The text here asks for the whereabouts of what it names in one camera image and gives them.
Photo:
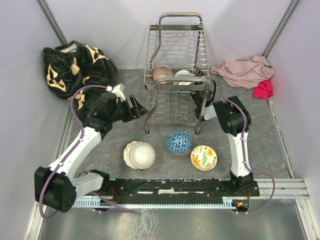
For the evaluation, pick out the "light blue cable duct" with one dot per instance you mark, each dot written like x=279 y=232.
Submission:
x=95 y=202

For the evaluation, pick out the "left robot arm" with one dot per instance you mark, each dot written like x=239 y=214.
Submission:
x=55 y=186

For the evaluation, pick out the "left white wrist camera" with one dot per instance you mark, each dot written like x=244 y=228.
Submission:
x=117 y=90

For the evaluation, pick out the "white scalloped bowl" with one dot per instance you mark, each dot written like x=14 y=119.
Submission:
x=126 y=155

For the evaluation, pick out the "yellow floral bowl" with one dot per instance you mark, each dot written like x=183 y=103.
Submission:
x=203 y=158

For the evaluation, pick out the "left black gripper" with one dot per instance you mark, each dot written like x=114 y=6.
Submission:
x=133 y=113

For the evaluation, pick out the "magenta cloth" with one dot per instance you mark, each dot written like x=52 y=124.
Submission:
x=264 y=90

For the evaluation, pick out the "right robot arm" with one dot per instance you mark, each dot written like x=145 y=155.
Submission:
x=234 y=120

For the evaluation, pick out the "stainless steel dish rack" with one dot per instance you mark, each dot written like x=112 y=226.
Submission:
x=177 y=40

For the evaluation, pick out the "dusty pink cloth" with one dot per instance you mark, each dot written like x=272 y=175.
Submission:
x=244 y=73

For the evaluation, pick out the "red patterned bowl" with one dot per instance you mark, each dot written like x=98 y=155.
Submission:
x=160 y=72

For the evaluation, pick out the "aluminium frame rail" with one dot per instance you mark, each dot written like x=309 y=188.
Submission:
x=283 y=211

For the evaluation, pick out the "blue triangle patterned bowl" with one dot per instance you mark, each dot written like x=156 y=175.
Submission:
x=179 y=142

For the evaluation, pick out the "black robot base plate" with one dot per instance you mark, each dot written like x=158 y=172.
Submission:
x=173 y=191

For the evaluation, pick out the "plain white bowl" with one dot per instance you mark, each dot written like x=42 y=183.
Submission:
x=183 y=73

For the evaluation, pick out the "black and cream blanket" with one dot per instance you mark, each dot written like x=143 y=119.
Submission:
x=72 y=66

